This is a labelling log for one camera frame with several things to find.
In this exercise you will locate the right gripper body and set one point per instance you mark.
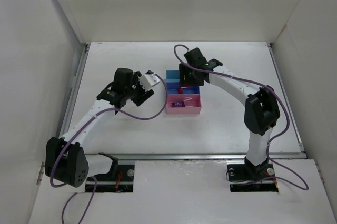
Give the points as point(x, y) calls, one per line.
point(188, 74)

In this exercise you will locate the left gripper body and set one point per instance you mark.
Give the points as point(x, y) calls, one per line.
point(142, 97)

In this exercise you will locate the purple butterfly lego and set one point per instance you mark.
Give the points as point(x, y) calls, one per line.
point(178, 104)

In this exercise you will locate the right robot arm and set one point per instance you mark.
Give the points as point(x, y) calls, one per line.
point(261, 110)

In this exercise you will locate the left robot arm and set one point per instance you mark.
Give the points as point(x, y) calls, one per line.
point(66, 162)

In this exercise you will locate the light blue container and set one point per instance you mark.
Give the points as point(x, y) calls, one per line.
point(172, 75)

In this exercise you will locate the dark blue container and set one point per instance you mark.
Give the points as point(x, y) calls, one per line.
point(174, 86)

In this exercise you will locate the pink container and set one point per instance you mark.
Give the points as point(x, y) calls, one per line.
point(192, 104)

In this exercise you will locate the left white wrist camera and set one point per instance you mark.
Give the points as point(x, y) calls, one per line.
point(149, 80)

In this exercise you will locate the metal rail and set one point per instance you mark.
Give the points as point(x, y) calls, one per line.
point(300, 155)

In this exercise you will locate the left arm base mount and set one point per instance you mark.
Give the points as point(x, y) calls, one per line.
point(119, 181)

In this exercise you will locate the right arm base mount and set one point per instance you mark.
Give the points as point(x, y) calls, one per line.
point(244, 179)

